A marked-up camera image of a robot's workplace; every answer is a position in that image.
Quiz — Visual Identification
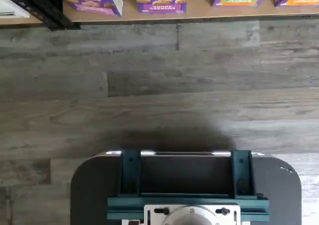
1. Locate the white organic pantry box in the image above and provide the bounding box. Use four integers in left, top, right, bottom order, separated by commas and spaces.
0, 0, 30, 19

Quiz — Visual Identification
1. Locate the wooden shelf board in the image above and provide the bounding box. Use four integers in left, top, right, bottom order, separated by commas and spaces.
62, 0, 319, 24
0, 16, 45, 27

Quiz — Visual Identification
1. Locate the purple box pink patch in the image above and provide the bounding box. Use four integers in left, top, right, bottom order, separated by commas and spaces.
53, 0, 124, 17

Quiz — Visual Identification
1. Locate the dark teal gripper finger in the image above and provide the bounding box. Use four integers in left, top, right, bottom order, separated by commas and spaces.
230, 149, 257, 200
121, 149, 142, 196

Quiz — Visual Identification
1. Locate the purple Bunny Grahams box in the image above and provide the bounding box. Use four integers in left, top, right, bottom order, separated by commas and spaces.
131, 0, 190, 14

